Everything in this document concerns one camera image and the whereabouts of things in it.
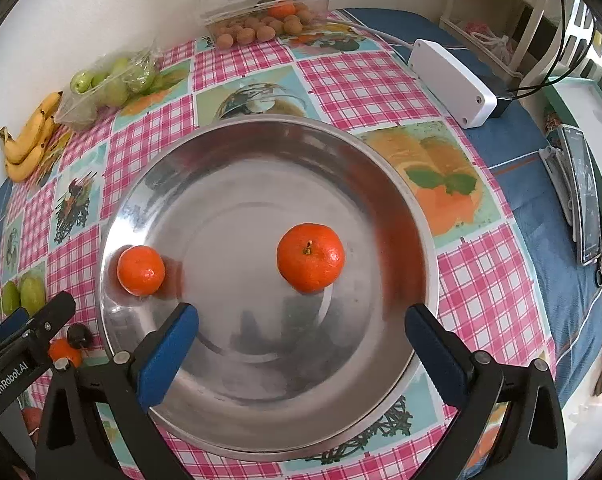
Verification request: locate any dark purple plum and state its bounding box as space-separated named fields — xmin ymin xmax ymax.
xmin=67 ymin=323 xmax=93 ymax=348

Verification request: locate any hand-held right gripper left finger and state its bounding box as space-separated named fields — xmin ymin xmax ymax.
xmin=35 ymin=301 xmax=200 ymax=480

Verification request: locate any large orange mandarin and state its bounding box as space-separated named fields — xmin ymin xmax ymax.
xmin=276 ymin=222 xmax=346 ymax=295

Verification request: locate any black cable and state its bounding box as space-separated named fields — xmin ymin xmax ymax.
xmin=511 ymin=0 xmax=596 ymax=98

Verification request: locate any pile of green jujubes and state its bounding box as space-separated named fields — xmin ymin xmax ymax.
xmin=70 ymin=56 xmax=158 ymax=108

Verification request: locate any black smartphone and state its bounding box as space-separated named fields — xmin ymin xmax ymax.
xmin=561 ymin=125 xmax=602 ymax=266

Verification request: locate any white plastic power box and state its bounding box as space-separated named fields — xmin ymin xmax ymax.
xmin=407 ymin=38 xmax=498 ymax=129

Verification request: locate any white wooden rack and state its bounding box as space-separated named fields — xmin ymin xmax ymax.
xmin=441 ymin=0 xmax=562 ymax=86

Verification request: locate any white mesh bag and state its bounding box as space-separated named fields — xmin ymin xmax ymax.
xmin=468 ymin=22 xmax=514 ymax=66

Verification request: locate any yellow banana bunch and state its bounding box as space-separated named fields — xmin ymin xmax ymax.
xmin=0 ymin=91 xmax=64 ymax=182

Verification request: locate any round steel plate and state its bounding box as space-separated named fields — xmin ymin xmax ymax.
xmin=96 ymin=115 xmax=439 ymax=463

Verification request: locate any large green guava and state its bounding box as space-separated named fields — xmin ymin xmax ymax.
xmin=20 ymin=276 xmax=47 ymax=317

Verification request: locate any pile of brown longans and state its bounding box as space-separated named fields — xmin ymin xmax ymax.
xmin=215 ymin=7 xmax=314 ymax=50

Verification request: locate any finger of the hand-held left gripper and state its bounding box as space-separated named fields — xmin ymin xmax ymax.
xmin=0 ymin=291 xmax=76 ymax=413
xmin=0 ymin=310 xmax=29 ymax=356

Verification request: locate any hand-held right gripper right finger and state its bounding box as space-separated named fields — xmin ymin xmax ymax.
xmin=404 ymin=303 xmax=568 ymax=480

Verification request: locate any small green guava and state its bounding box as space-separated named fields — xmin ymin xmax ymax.
xmin=0 ymin=280 xmax=21 ymax=317

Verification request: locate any small orange mandarin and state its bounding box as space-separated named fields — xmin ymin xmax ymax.
xmin=117 ymin=245 xmax=166 ymax=297

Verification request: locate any black power adapter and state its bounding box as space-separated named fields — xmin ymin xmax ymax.
xmin=491 ymin=92 xmax=514 ymax=118

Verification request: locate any pink checked printed tablecloth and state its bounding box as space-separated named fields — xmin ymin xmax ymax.
xmin=0 ymin=7 xmax=556 ymax=480

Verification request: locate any bag of green fruit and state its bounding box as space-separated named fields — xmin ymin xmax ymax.
xmin=56 ymin=47 xmax=162 ymax=131

